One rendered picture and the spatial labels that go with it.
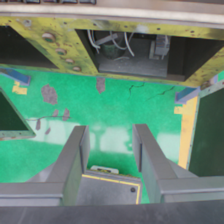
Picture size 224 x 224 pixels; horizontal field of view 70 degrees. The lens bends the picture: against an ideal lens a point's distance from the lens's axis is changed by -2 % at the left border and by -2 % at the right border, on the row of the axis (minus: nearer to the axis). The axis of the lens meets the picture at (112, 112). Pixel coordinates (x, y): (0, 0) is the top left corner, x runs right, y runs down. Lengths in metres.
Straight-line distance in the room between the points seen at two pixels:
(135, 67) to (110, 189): 0.97
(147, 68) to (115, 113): 0.82
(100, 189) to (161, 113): 0.91
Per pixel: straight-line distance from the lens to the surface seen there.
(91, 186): 1.47
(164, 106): 1.73
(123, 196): 1.46
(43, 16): 0.64
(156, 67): 1.00
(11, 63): 1.31
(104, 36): 0.89
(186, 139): 1.77
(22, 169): 2.09
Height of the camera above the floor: 1.68
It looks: 81 degrees down
